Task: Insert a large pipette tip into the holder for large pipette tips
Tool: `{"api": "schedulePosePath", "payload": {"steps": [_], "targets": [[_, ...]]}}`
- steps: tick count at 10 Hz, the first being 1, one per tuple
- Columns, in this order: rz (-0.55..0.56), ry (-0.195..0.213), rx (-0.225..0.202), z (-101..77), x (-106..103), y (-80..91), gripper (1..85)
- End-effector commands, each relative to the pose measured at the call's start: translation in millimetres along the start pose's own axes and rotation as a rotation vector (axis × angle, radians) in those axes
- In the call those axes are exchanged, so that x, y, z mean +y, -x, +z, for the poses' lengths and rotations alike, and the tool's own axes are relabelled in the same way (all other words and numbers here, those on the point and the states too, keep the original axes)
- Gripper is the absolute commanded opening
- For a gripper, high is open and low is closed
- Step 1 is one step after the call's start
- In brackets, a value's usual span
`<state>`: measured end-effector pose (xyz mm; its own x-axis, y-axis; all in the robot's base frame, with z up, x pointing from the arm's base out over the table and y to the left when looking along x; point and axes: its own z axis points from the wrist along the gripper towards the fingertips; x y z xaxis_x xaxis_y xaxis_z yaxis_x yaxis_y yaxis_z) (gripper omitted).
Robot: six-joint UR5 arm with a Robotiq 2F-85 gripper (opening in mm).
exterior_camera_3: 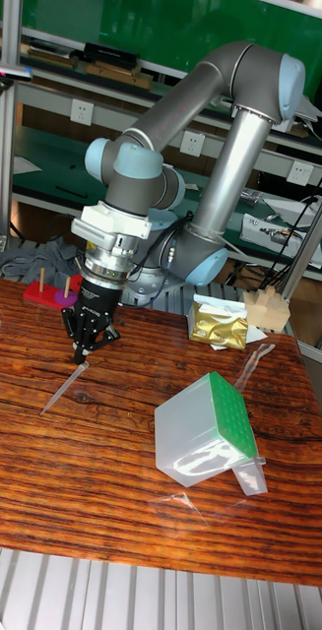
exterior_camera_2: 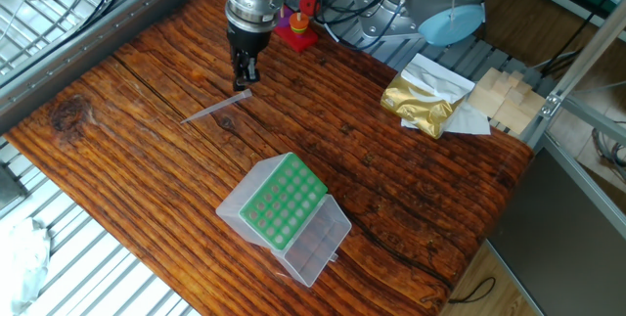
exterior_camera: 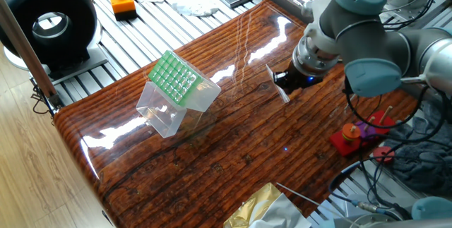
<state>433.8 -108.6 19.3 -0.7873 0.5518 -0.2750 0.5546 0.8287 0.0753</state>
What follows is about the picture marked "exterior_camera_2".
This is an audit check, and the orange toy ring stack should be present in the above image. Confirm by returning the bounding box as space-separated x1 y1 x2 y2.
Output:
288 11 310 36

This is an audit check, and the clear large pipette tip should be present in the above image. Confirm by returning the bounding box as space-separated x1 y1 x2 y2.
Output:
179 88 254 125

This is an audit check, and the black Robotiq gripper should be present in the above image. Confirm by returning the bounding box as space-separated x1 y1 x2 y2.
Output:
227 24 273 93

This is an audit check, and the grey flat panel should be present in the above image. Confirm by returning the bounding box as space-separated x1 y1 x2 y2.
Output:
488 147 626 316

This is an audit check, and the pipette tip box green rack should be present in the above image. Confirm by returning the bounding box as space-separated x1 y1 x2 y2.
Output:
215 152 329 261

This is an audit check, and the red ring stacking toy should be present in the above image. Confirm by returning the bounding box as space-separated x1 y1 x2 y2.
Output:
273 5 320 54

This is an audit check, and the crumpled white plastic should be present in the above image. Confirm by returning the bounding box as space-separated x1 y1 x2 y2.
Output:
0 216 53 316

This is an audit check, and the black cord loop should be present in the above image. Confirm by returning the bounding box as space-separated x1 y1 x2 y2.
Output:
447 276 498 305

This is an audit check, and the aluminium frame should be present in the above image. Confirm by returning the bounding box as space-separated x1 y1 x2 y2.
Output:
520 0 626 239

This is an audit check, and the wooden block puzzle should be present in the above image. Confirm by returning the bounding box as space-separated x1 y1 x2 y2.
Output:
467 67 547 136

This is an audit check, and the white tissue paper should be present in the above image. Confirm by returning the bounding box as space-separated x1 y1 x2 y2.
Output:
398 52 492 136

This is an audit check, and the grey cable coil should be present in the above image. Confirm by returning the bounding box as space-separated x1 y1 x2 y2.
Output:
591 119 626 180

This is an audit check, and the clear hinged box lid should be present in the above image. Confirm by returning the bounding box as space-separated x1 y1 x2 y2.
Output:
271 194 353 289

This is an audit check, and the gold foil packet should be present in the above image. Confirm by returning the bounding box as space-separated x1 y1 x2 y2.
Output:
380 73 464 140

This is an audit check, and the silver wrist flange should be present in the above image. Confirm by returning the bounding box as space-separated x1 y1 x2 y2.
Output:
224 0 286 33

